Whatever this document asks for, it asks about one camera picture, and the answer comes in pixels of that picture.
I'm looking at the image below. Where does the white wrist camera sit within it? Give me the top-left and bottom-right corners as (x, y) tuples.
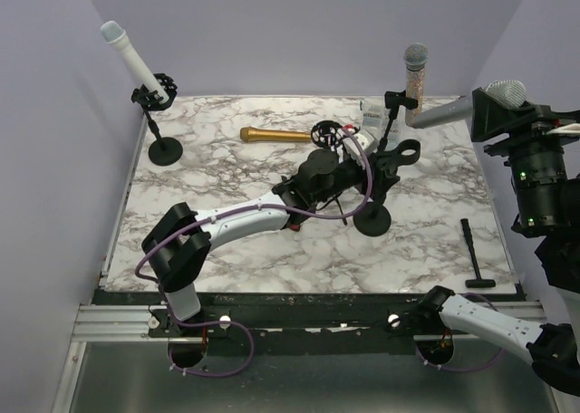
(546, 122), (580, 138)
(341, 126), (379, 168)

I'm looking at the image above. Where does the white microphone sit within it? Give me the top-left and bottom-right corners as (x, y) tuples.
(101, 21), (169, 104)

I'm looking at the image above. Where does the gold microphone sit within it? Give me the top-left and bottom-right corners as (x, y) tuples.
(239, 127), (312, 143)

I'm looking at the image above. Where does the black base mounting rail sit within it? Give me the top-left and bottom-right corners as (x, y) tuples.
(91, 291), (453, 364)

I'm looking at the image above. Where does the glitter microphone silver head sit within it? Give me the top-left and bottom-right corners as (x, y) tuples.
(403, 43), (429, 127)

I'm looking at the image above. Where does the aluminium extrusion rail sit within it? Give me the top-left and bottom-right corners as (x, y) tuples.
(72, 304), (158, 342)

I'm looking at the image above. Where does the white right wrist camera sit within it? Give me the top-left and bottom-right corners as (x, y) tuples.
(546, 122), (580, 138)

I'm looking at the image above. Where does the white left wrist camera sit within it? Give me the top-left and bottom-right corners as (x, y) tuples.
(341, 126), (379, 168)

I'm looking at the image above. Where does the clear plastic organizer box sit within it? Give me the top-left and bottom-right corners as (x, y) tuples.
(360, 98), (402, 150)

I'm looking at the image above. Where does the grey microphone silver head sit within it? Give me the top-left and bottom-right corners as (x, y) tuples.
(408, 80), (527, 129)

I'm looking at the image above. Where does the black tripod shock-mount stand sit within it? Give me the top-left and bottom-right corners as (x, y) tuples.
(311, 120), (343, 215)

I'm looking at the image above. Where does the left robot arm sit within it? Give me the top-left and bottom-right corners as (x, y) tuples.
(141, 149), (382, 336)

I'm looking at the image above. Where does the black round-base clip stand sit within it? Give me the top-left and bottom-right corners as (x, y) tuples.
(377, 91), (418, 151)

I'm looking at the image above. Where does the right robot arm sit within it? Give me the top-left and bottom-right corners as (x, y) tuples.
(412, 82), (579, 396)

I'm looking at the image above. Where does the black shock-mount stand left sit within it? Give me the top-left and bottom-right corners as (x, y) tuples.
(130, 72), (184, 166)

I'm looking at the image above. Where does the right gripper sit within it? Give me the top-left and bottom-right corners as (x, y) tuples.
(469, 85), (580, 228)

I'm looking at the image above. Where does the black hex key tool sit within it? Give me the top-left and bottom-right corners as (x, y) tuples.
(460, 218), (496, 289)

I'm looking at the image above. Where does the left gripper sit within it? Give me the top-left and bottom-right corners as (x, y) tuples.
(314, 152), (399, 206)

